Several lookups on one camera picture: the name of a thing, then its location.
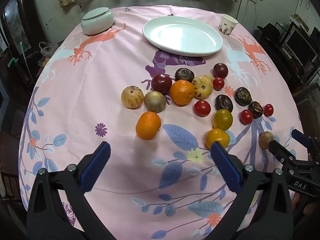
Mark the dark computer monitor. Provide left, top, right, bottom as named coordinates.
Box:
left=285, top=29, right=318, bottom=63

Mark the pale green lidded jar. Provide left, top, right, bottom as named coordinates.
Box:
left=80, top=7, right=115, bottom=35

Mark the white oval plate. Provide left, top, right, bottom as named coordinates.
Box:
left=142, top=16, right=224, bottom=57

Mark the green-brown passion fruit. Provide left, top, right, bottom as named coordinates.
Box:
left=144, top=90, right=167, bottom=113

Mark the dark wooden cabinet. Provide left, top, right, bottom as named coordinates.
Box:
left=0, top=0, right=40, bottom=90

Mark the dark red tomato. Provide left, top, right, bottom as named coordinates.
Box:
left=151, top=73, right=173, bottom=94

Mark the dark red plum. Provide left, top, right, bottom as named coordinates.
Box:
left=213, top=63, right=229, bottom=79

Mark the red cherry tomato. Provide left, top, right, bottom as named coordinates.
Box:
left=213, top=77, right=225, bottom=91
left=263, top=103, right=274, bottom=117
left=194, top=100, right=211, bottom=117
left=239, top=109, right=254, bottom=125

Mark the orange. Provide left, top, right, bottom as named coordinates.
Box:
left=170, top=79, right=195, bottom=106
left=135, top=111, right=162, bottom=141

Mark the green-yellow tomato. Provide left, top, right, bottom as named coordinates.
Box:
left=212, top=109, right=233, bottom=131

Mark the orange-yellow tomato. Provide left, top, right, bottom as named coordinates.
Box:
left=205, top=128, right=230, bottom=149

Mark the clear plastic bag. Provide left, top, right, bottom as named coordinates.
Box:
left=39, top=41, right=53, bottom=58

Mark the brown round fruit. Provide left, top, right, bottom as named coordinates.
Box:
left=259, top=131, right=274, bottom=150

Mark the printed paper cup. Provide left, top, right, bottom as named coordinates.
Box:
left=218, top=13, right=238, bottom=36

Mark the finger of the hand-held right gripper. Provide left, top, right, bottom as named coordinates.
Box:
left=291, top=129, right=320, bottom=155
left=268, top=140, right=313, bottom=178

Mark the dark water chestnut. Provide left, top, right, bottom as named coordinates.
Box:
left=234, top=87, right=252, bottom=107
left=215, top=94, right=234, bottom=113
left=174, top=68, right=195, bottom=82
left=248, top=101, right=264, bottom=119

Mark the yellow pepino melon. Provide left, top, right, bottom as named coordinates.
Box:
left=191, top=76, right=214, bottom=99

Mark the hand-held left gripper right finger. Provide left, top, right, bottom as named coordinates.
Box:
left=205, top=141, right=294, bottom=240

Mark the pink printed tablecloth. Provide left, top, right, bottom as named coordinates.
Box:
left=19, top=4, right=309, bottom=240

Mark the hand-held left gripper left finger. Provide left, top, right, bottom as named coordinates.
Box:
left=26, top=141, right=117, bottom=240

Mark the cardboard box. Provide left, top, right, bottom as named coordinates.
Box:
left=290, top=14, right=309, bottom=29

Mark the tan striped pepino melon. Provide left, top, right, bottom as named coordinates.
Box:
left=121, top=86, right=145, bottom=109

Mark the person's right hand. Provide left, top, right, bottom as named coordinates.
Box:
left=291, top=191, right=320, bottom=216

